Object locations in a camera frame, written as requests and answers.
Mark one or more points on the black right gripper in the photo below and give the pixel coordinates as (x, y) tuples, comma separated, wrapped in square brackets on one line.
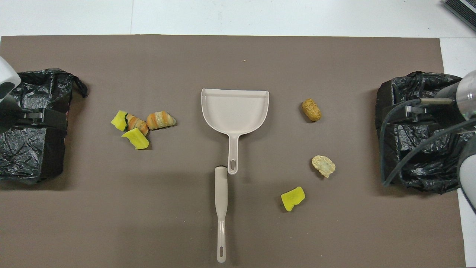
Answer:
[(448, 111)]

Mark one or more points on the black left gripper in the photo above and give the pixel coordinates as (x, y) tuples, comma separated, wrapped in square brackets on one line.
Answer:
[(9, 117)]

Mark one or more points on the yellow sponge with green pad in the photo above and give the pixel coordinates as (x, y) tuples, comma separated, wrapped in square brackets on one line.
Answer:
[(119, 121)]

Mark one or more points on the small flaky croissant piece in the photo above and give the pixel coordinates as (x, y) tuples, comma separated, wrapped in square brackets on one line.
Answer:
[(137, 123)]

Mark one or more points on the yellow sponge piece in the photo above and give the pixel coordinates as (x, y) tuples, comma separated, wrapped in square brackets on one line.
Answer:
[(293, 198), (137, 139)]

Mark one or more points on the large striped croissant piece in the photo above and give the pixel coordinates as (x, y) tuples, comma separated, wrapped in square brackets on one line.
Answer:
[(160, 120)]

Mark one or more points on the beige hand brush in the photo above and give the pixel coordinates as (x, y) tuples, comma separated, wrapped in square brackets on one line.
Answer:
[(220, 186)]

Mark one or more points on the beige plastic dustpan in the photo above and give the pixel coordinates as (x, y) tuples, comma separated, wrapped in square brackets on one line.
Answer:
[(234, 111)]

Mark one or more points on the black bag lined bin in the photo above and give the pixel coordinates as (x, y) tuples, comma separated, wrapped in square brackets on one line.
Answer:
[(22, 156), (427, 171)]

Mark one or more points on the brown oval bread roll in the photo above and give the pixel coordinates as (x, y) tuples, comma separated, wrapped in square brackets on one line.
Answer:
[(311, 110)]

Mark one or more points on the pale crumpled chip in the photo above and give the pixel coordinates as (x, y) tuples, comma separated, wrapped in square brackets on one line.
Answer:
[(323, 166)]

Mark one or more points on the dark ribbed device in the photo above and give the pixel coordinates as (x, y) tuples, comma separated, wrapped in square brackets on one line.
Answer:
[(465, 9)]

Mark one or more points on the brown table mat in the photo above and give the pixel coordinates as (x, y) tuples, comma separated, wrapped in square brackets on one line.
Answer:
[(148, 204)]

